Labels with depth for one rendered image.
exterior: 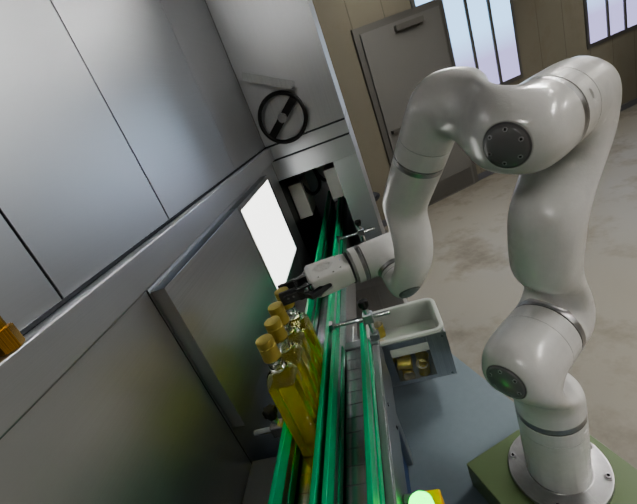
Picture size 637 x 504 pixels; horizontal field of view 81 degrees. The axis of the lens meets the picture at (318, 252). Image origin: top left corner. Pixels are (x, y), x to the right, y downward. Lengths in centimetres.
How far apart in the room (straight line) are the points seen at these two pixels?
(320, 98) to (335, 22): 290
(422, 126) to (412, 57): 424
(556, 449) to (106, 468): 75
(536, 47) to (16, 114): 578
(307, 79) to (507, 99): 130
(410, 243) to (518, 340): 24
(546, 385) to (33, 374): 68
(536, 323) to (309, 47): 135
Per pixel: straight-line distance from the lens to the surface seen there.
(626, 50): 726
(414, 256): 75
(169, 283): 72
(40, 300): 58
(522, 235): 60
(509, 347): 68
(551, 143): 47
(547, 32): 618
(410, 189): 68
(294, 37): 172
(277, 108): 172
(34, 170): 65
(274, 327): 75
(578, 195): 60
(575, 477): 98
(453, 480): 114
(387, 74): 467
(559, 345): 71
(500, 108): 48
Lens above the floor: 169
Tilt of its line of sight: 21 degrees down
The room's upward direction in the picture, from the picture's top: 22 degrees counter-clockwise
